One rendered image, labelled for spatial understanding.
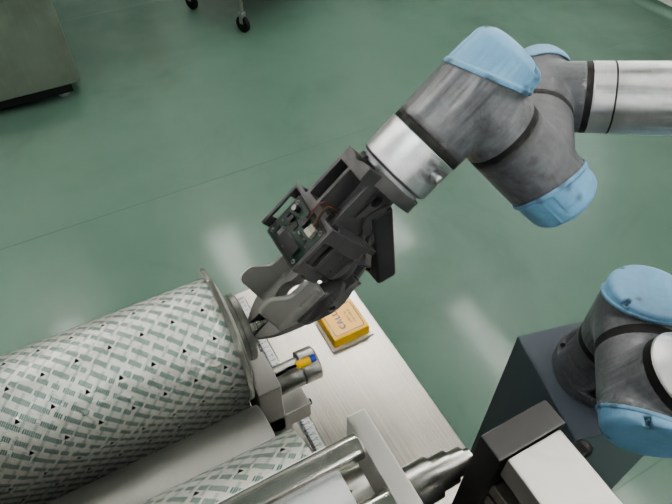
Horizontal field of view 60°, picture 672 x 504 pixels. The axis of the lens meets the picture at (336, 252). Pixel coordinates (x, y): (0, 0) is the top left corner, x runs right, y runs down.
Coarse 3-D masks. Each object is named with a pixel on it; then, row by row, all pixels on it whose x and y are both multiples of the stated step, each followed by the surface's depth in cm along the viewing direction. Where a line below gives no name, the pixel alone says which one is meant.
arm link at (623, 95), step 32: (544, 64) 61; (576, 64) 60; (608, 64) 60; (640, 64) 59; (576, 96) 59; (608, 96) 59; (640, 96) 58; (576, 128) 62; (608, 128) 61; (640, 128) 60
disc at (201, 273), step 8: (200, 272) 59; (208, 280) 57; (208, 288) 57; (216, 296) 55; (224, 312) 54; (224, 320) 55; (232, 328) 54; (232, 336) 54; (240, 352) 54; (240, 360) 55; (248, 368) 55; (248, 376) 55; (248, 384) 56; (248, 392) 59
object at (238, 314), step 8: (232, 296) 60; (232, 304) 59; (232, 312) 58; (240, 312) 58; (240, 320) 58; (240, 328) 58; (248, 328) 58; (248, 336) 58; (248, 344) 59; (256, 344) 59; (248, 352) 59; (256, 352) 60
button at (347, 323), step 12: (348, 300) 105; (336, 312) 103; (348, 312) 103; (324, 324) 101; (336, 324) 101; (348, 324) 101; (360, 324) 101; (336, 336) 100; (348, 336) 100; (360, 336) 102
